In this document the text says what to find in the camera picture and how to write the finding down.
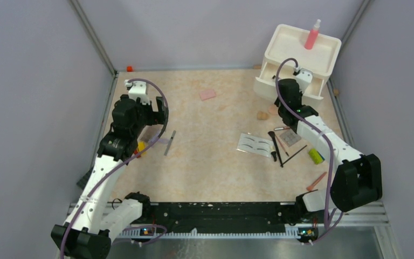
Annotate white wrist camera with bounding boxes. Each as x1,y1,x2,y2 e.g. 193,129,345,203
293,67,313,93
125,80,150,105

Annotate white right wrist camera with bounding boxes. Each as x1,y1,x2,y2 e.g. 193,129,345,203
293,67,313,93

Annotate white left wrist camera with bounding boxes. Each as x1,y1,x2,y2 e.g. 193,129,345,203
125,80,150,105

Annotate pink rectangular sponge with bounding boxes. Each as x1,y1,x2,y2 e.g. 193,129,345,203
199,88,216,101

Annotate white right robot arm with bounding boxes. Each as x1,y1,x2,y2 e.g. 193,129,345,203
275,79,383,222

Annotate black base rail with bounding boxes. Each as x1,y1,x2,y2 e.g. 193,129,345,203
134,202,300,234

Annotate grey eyeshadow palette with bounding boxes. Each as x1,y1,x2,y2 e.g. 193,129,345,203
279,129,301,147

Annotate pink spray bottle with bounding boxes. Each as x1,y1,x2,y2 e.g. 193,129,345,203
304,19,321,50

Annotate round peach makeup puff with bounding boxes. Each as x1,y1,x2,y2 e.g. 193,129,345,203
268,104,278,115

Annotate white drawer organizer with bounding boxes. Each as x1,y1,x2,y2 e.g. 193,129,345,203
253,24,342,107

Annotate eyebrow stencil sheet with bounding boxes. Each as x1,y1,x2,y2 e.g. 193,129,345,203
237,133,274,158

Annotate tan makeup sponge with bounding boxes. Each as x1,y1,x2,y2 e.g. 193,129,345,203
257,111,270,120

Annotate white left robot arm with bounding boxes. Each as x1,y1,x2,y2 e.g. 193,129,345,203
51,94,169,258

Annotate red yellow toy block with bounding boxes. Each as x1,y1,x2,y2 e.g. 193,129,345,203
134,141,147,155

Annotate clear purple plastic bag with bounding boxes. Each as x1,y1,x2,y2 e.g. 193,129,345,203
139,126,169,145

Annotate coral pink pencil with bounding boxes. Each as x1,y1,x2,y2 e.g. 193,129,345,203
306,172,327,192

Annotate black makeup brush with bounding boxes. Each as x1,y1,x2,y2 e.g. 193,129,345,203
268,131,284,168

